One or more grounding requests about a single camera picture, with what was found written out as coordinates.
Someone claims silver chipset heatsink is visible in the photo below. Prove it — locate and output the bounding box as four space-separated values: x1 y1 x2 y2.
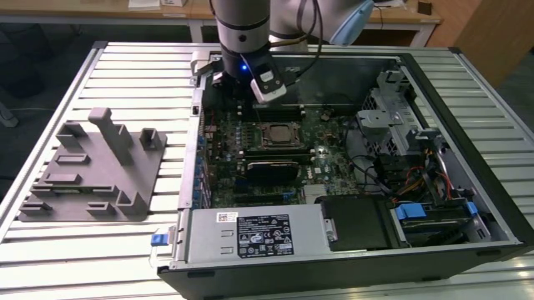
303 184 330 201

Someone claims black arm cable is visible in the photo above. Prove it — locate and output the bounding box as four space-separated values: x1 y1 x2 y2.
287 0 325 85

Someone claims black hard disk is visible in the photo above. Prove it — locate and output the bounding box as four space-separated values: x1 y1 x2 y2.
400 209 473 248

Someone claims silver CPU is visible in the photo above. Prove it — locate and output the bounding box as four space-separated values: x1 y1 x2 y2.
269 124 295 142

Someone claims grey stand foot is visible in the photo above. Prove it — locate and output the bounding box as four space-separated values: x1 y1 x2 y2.
0 100 20 128

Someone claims black PC case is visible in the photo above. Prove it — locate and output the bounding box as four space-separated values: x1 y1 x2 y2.
157 49 534 300

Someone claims black wire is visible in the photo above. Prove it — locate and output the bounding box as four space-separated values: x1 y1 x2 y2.
349 152 398 203

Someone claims grey parts rack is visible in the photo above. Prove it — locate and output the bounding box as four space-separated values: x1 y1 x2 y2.
16 107 170 224

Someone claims black expansion slot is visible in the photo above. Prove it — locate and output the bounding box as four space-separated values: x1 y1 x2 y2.
233 194 285 204

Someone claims black graphics card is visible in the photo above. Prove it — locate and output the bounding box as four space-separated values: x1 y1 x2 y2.
245 159 301 183

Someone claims silver power supply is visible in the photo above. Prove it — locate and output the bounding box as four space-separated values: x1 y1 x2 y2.
169 206 337 270

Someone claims red data wire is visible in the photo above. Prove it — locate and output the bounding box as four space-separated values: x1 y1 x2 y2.
442 170 456 201

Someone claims wooden cabinet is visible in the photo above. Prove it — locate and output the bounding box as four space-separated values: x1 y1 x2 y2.
425 0 534 90

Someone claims green motherboard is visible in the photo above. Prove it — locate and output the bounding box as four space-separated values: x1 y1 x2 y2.
199 104 379 209

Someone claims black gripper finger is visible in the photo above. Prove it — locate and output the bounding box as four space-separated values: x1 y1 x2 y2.
241 92 255 123

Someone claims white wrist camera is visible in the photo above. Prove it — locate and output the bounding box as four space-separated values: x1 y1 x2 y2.
249 62 290 104

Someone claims blue disk carrier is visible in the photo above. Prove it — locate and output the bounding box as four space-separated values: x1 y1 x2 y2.
394 202 428 223

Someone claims wooden desk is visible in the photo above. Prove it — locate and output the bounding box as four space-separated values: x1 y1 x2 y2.
0 0 445 48

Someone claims CPU socket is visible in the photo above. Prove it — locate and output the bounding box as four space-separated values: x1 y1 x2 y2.
258 121 305 148

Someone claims black plastic shroud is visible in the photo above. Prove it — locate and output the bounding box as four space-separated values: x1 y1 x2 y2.
315 194 409 253

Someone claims orange yellow wire bundle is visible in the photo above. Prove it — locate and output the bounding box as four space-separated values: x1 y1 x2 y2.
400 167 432 192

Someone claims silver drive cage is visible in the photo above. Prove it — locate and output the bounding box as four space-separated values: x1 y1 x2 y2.
355 70 445 159

